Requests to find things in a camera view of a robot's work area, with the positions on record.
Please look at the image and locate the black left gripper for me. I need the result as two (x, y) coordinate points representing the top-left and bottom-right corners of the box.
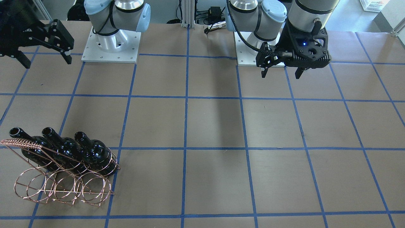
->
(256, 21), (332, 79)

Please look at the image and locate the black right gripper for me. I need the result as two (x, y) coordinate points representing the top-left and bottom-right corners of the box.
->
(0, 0), (75, 69)

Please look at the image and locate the dark glass wine bottle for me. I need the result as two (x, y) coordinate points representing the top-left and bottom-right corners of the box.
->
(42, 127), (87, 174)

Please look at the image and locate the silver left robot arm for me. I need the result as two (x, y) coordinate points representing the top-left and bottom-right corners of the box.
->
(225, 0), (339, 79)

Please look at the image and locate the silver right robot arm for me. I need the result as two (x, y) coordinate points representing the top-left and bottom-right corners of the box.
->
(0, 0), (151, 69)

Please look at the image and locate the dark bottle in basket rear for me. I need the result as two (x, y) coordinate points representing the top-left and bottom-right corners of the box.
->
(9, 127), (59, 172)

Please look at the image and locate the dark bottle in basket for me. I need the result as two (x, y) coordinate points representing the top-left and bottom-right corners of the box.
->
(9, 127), (59, 172)
(74, 131), (118, 177)

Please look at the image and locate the dark bottle in basket front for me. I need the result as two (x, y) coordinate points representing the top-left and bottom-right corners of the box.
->
(74, 131), (118, 177)

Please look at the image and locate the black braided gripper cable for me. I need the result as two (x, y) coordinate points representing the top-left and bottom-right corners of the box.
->
(226, 0), (279, 57)

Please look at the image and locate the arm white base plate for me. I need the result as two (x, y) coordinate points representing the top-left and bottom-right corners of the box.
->
(234, 32), (286, 67)
(81, 29), (142, 64)

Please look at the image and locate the aluminium frame post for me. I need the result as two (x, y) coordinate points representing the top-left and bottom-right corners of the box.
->
(178, 0), (197, 29)

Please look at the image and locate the copper wire wine basket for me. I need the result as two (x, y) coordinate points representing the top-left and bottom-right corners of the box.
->
(1, 138), (115, 207)

